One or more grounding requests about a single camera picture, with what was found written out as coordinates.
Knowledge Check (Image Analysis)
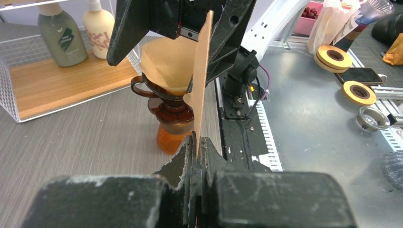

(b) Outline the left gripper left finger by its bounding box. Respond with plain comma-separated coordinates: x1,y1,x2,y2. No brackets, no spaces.
22,136,195,228

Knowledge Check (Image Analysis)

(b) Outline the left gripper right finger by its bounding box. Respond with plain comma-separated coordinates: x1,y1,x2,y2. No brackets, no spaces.
198,137,357,228

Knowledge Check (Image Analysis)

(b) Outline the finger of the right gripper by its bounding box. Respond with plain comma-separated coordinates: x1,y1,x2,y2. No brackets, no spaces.
189,0,256,84
107,0,182,66

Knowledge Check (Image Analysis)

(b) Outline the amber brown coffee dripper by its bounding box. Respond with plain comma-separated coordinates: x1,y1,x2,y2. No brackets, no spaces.
131,74,194,124

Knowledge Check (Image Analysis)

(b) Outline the brown paper coffee filter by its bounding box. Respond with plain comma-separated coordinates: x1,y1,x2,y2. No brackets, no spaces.
140,37,198,95

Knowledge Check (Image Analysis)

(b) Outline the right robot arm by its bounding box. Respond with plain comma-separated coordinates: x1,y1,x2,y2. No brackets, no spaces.
107,0,307,82

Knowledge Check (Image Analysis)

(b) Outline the cream lettered bottle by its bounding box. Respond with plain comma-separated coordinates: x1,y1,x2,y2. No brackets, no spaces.
83,0,115,59

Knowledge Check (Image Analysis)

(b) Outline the orange glass carafe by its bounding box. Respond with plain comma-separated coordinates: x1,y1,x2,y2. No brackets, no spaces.
157,121,194,155

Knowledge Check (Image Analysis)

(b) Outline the grey green bottle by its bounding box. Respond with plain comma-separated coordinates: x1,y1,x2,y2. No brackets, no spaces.
38,3,87,67

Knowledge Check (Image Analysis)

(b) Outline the pink fruit container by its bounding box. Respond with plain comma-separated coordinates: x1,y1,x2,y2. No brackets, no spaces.
293,1,323,36

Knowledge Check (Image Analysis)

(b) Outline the yellow tape roll stack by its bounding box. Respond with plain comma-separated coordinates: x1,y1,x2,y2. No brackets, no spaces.
314,45,352,73

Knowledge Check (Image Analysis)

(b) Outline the white plastic bag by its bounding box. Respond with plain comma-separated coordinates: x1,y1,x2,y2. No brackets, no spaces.
307,0,396,56

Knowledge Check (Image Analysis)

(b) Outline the single yellow tape roll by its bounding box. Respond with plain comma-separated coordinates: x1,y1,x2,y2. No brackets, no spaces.
342,81,377,106

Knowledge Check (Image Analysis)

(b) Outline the black smartphone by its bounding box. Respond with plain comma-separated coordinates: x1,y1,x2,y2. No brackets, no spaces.
335,67,385,86

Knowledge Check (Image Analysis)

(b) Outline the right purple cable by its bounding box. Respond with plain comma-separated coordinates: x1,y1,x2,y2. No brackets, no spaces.
259,64,271,101

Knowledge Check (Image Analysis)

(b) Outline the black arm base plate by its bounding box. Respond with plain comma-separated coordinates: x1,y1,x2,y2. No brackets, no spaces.
216,76,271,172

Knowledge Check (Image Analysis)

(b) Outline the grey metal ring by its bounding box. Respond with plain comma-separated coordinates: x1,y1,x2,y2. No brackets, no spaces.
356,106,391,133

